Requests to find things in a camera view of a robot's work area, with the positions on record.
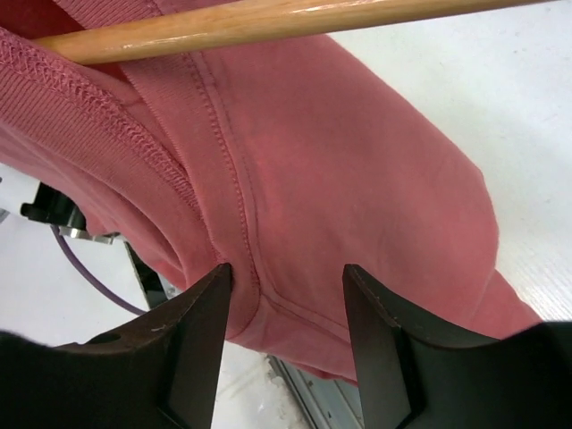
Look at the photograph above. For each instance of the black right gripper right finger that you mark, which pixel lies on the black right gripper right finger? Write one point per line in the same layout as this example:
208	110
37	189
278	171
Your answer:
416	370

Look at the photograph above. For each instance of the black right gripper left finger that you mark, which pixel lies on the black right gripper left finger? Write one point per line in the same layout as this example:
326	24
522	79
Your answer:
159	370

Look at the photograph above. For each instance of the salmon red t-shirt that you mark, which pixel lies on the salmon red t-shirt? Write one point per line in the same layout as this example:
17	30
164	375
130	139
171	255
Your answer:
288	160

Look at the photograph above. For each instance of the wooden clothes hanger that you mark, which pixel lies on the wooden clothes hanger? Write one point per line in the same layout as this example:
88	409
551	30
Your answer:
246	22

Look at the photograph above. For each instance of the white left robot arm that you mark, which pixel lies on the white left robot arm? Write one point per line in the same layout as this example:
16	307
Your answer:
53	208

